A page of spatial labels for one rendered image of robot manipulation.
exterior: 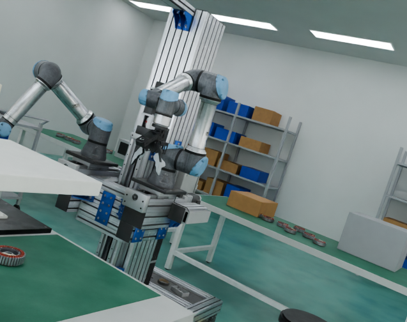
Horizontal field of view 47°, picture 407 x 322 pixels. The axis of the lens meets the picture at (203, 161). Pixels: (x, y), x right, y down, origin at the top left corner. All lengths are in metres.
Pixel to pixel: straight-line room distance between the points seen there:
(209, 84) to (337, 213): 5.97
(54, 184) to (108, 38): 8.82
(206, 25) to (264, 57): 6.28
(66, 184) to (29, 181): 0.10
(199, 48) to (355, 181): 5.66
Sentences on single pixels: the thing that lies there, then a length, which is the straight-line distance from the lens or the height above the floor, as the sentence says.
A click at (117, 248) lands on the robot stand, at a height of 0.59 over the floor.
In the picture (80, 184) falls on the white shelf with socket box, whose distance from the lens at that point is 1.08.
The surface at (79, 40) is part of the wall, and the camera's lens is 9.30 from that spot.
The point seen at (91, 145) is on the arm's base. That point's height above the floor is 1.11.
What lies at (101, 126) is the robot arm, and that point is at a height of 1.22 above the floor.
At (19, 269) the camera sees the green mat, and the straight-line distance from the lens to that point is 1.74.
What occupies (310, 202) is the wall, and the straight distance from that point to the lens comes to 8.22.
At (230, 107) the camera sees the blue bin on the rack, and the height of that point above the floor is 1.88.
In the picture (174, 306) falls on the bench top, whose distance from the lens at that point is 1.78.
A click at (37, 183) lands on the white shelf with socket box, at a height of 1.19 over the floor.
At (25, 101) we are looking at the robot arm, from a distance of 2.60.
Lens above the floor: 1.40
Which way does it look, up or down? 4 degrees down
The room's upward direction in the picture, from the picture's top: 18 degrees clockwise
